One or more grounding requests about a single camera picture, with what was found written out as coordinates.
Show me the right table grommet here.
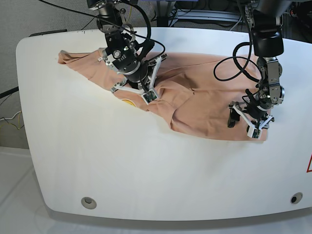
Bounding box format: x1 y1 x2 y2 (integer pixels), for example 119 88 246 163
291 192 303 204

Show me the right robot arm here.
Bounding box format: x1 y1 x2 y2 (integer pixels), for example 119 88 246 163
87 0 167 103

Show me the thin black overhead cable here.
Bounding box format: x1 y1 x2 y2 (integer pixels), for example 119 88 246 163
39 0 137 37

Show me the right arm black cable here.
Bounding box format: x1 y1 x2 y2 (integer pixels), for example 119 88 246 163
126 0 167 81

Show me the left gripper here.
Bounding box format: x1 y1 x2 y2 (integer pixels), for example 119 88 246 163
227 101 275 130

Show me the metal stand base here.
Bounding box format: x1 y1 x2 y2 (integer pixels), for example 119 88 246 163
151 0 242 29

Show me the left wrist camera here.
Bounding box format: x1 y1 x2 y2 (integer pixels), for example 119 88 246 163
247 125 262 139

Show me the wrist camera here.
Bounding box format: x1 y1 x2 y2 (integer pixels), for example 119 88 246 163
247 125 262 139
141 88 159 105

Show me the red warning sticker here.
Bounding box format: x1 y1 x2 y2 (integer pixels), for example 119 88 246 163
306 155 312 173

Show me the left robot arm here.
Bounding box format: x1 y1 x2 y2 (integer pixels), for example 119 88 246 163
228 0 290 139

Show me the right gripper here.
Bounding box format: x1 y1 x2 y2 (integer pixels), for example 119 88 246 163
111 54 168 96

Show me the left table grommet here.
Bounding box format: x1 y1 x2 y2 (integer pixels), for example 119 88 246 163
81 197 97 210

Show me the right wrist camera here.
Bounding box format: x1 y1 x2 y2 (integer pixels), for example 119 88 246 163
141 88 159 105

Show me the peach orange T-shirt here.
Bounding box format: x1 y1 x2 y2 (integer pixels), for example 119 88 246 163
57 48 270 142

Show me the table grommet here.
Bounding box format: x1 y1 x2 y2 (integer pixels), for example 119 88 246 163
81 197 97 210
291 192 303 204

